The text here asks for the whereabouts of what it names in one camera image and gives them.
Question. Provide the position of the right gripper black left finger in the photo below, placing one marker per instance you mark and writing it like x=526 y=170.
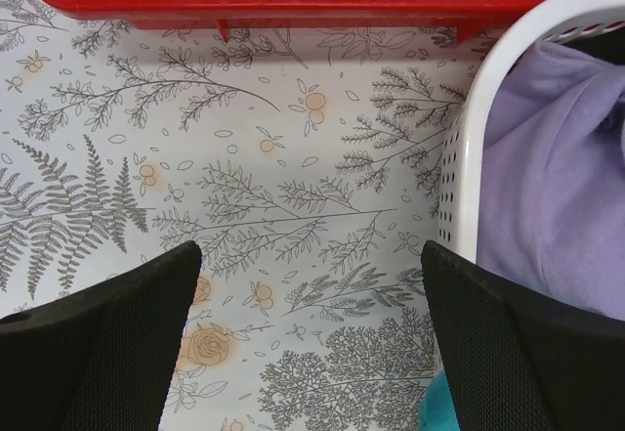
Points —
x=101 y=358

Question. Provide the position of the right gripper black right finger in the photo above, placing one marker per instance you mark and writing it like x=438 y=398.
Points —
x=518 y=360

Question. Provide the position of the teal t-shirt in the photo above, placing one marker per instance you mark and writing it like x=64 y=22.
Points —
x=437 y=412

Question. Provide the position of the lavender shirt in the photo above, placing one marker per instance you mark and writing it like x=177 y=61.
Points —
x=551 y=210

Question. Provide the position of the floral patterned table mat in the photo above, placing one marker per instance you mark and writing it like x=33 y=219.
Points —
x=303 y=162

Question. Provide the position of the white perforated laundry basket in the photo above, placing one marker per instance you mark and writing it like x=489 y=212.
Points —
x=557 y=21

